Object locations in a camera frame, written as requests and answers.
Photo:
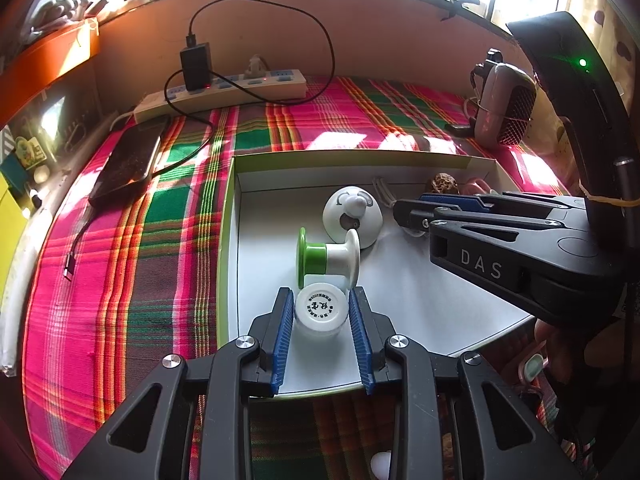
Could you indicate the orange planter box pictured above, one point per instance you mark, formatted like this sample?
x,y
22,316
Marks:
x,y
50,55

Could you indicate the beige space heater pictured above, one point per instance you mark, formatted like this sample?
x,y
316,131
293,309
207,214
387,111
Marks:
x,y
500,110

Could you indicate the white mushroom-shaped knob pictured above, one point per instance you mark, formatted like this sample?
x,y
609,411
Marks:
x,y
381,466

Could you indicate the pink clip with mint button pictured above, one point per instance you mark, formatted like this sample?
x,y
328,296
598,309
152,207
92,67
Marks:
x,y
480,186
532,367

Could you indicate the white round printed cap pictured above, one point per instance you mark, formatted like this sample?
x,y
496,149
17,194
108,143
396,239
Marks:
x,y
321,310

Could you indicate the green and white cardboard box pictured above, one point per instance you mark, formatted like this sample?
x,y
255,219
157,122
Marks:
x,y
425,320

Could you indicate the white dome-shaped gadget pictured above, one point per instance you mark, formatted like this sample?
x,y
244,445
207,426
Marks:
x,y
350,225

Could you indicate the black charger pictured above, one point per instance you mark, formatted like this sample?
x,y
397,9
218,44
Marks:
x,y
195,67

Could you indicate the green and white spool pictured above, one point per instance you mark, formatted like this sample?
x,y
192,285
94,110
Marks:
x,y
325,260

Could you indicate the cream patterned curtain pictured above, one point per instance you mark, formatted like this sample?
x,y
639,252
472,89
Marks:
x,y
610,20

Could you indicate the yellow rubber band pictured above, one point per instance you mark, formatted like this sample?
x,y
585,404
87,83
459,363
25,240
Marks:
x,y
607,200

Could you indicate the black smartphone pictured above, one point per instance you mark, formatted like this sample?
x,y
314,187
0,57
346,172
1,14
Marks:
x,y
127,162

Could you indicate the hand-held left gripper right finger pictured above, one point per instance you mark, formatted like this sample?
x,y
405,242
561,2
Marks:
x,y
361,340

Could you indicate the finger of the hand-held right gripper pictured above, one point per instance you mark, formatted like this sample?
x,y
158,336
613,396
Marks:
x,y
450,200
415,215

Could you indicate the large lumpy walnut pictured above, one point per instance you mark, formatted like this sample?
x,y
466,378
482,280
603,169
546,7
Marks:
x,y
446,184

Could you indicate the pink and green plaid blanket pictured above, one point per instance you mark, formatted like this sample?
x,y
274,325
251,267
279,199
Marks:
x,y
150,285

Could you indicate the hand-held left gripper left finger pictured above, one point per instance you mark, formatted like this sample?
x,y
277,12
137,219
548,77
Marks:
x,y
282,340

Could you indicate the pale plant leaves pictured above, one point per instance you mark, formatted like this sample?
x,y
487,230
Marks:
x,y
60,7

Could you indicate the person's right hand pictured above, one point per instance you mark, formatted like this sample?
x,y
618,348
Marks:
x,y
549,340

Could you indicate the yellow box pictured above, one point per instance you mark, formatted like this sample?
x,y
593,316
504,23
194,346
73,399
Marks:
x,y
6,220

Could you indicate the cream power strip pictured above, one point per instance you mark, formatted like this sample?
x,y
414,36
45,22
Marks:
x,y
285,80

